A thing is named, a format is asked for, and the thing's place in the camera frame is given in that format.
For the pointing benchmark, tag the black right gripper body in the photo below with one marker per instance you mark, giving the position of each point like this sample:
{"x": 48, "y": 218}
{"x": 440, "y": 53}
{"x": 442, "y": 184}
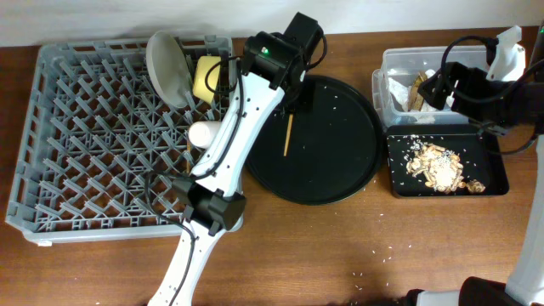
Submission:
{"x": 495, "y": 100}

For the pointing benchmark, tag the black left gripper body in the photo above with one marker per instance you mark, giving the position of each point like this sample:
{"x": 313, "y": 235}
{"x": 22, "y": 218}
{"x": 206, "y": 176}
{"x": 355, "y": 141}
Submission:
{"x": 304, "y": 94}

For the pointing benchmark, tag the wooden chopstick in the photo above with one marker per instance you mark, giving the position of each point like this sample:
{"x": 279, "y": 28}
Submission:
{"x": 288, "y": 134}
{"x": 188, "y": 157}

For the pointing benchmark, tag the brown wrapper waste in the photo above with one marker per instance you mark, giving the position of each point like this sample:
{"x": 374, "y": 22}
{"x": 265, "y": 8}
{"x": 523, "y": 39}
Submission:
{"x": 415, "y": 100}

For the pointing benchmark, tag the white paper napkin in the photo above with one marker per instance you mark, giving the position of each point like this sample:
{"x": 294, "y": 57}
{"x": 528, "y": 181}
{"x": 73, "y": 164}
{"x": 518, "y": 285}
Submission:
{"x": 399, "y": 87}

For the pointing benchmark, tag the food scraps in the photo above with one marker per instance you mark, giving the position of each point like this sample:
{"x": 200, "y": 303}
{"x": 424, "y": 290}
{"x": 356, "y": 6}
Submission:
{"x": 440, "y": 169}

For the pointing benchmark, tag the yellow bowl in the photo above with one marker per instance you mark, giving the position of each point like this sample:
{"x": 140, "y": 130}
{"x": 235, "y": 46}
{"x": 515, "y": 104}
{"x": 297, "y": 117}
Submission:
{"x": 207, "y": 74}

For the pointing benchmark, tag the pink plastic cup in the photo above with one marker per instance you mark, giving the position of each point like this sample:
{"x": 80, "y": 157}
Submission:
{"x": 202, "y": 134}

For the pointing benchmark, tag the white round plate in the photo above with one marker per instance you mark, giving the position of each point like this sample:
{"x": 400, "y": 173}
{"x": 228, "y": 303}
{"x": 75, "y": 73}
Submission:
{"x": 168, "y": 70}

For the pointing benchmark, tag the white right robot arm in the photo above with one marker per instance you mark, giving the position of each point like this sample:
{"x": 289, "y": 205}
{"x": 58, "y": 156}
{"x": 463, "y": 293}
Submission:
{"x": 380, "y": 246}

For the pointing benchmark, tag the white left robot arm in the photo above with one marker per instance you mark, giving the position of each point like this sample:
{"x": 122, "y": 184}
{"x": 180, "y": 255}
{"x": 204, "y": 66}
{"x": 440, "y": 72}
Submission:
{"x": 271, "y": 68}

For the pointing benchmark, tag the grey dishwasher rack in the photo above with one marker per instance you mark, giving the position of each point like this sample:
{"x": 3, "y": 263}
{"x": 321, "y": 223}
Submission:
{"x": 93, "y": 128}

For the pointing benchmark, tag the round black tray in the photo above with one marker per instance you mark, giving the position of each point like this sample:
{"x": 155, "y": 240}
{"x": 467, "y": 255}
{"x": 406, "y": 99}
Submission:
{"x": 334, "y": 151}

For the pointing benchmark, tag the clear plastic bin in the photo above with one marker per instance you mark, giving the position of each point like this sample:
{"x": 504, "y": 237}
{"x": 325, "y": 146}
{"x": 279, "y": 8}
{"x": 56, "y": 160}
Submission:
{"x": 405, "y": 61}

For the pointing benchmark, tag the black rectangular tray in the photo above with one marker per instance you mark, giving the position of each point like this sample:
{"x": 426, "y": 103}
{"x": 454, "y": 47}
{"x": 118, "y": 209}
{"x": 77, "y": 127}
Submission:
{"x": 463, "y": 140}

